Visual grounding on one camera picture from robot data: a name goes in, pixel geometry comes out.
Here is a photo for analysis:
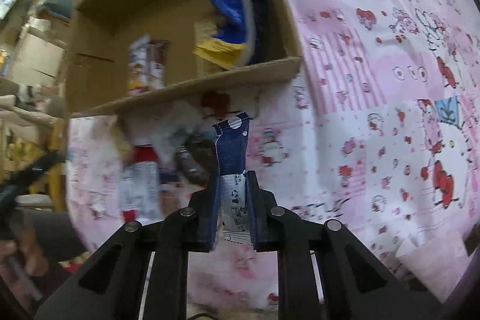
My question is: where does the brown cardboard box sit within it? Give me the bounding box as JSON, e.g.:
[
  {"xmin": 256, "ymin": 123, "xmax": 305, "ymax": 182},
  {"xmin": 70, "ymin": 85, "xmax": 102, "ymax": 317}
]
[{"xmin": 65, "ymin": 0, "xmax": 303, "ymax": 116}]

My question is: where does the pile of snack packets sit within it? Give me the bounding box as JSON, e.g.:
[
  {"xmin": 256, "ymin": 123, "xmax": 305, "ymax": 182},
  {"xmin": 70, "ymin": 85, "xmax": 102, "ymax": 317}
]
[{"xmin": 118, "ymin": 101, "xmax": 218, "ymax": 225}]

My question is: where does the blue white snack packet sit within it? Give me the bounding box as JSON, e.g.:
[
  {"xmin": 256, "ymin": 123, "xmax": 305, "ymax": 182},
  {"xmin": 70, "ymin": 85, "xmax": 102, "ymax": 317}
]
[{"xmin": 214, "ymin": 112, "xmax": 251, "ymax": 244}]

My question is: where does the pink Hello Kitty bedsheet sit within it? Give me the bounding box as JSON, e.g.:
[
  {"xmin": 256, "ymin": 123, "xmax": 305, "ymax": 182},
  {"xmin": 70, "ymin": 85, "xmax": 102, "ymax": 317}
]
[{"xmin": 66, "ymin": 0, "xmax": 480, "ymax": 310}]

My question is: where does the person's left hand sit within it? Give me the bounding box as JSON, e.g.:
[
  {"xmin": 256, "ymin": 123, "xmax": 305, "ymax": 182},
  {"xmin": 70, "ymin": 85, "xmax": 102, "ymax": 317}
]
[{"xmin": 1, "ymin": 226, "xmax": 49, "ymax": 277}]

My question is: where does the white rice cake snack packet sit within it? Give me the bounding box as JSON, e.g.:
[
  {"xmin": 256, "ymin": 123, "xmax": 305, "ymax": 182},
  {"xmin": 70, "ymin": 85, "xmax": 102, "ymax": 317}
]
[{"xmin": 127, "ymin": 35, "xmax": 171, "ymax": 96}]

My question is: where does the blue yellow snack bag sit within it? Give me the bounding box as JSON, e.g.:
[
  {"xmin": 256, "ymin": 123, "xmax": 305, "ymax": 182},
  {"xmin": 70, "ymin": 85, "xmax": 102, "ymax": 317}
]
[{"xmin": 193, "ymin": 0, "xmax": 269, "ymax": 70}]

